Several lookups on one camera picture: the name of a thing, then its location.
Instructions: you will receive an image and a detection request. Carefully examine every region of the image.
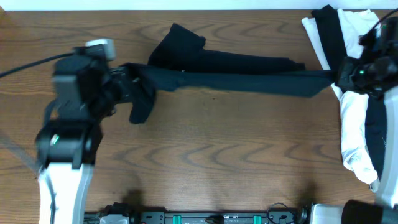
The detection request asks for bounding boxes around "white shirt in pile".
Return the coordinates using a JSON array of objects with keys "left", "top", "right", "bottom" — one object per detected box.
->
[{"left": 300, "top": 8, "right": 382, "bottom": 192}]

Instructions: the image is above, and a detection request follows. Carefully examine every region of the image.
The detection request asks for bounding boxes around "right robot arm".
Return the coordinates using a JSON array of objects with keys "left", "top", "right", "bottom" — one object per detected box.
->
[{"left": 336, "top": 11, "right": 397, "bottom": 223}]

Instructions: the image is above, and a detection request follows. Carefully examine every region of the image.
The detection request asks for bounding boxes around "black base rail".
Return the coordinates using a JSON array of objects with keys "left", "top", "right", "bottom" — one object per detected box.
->
[{"left": 83, "top": 203, "right": 310, "bottom": 224}]

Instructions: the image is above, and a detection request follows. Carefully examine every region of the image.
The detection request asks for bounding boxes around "black shirt in pile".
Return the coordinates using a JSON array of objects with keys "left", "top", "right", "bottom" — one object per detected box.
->
[{"left": 311, "top": 5, "right": 347, "bottom": 71}]

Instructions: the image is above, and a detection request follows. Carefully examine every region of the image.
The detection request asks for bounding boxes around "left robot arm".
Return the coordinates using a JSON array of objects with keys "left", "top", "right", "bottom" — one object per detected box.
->
[{"left": 35, "top": 44, "right": 128, "bottom": 223}]

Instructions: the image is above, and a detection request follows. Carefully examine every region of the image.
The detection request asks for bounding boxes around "black Sydrogen t-shirt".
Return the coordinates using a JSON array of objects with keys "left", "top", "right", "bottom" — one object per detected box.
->
[{"left": 124, "top": 24, "right": 336, "bottom": 124}]

